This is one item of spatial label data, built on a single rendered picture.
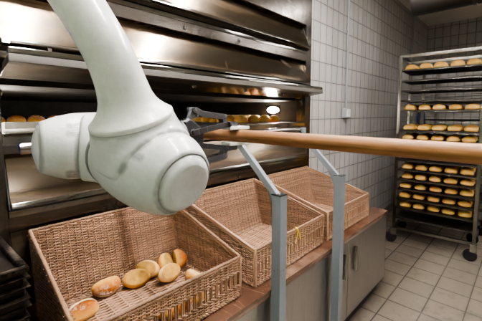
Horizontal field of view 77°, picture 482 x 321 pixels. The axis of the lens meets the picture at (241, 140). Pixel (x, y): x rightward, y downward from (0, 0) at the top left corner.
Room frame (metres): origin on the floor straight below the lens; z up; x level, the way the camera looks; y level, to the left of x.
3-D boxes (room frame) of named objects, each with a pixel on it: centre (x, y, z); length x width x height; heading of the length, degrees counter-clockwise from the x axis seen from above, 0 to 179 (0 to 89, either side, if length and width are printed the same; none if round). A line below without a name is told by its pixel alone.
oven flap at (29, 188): (1.62, 0.15, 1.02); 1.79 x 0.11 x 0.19; 136
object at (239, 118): (2.34, 0.06, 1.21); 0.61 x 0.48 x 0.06; 46
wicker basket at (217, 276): (1.01, 0.36, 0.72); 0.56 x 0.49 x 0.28; 136
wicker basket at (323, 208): (1.87, -0.47, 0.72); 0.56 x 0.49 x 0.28; 136
